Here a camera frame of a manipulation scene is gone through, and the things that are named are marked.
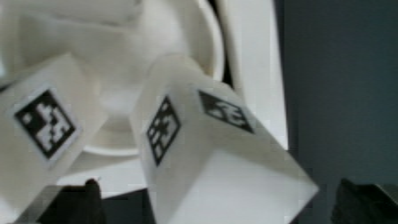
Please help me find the white right barrier block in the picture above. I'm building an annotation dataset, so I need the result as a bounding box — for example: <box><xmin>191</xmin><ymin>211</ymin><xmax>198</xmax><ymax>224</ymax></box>
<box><xmin>58</xmin><ymin>0</ymin><xmax>289</xmax><ymax>198</ymax></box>

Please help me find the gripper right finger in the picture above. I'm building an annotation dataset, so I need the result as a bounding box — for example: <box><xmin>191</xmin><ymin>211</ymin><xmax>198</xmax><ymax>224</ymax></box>
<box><xmin>330</xmin><ymin>178</ymin><xmax>398</xmax><ymax>224</ymax></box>

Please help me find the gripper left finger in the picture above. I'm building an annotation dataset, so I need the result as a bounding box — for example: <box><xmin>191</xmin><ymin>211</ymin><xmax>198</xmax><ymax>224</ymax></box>
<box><xmin>14</xmin><ymin>178</ymin><xmax>110</xmax><ymax>224</ymax></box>

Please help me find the white stool leg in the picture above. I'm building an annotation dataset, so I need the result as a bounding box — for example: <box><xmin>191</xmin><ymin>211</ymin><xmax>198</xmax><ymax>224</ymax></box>
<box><xmin>0</xmin><ymin>54</ymin><xmax>106</xmax><ymax>219</ymax></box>
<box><xmin>14</xmin><ymin>0</ymin><xmax>143</xmax><ymax>57</ymax></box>
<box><xmin>129</xmin><ymin>54</ymin><xmax>317</xmax><ymax>224</ymax></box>

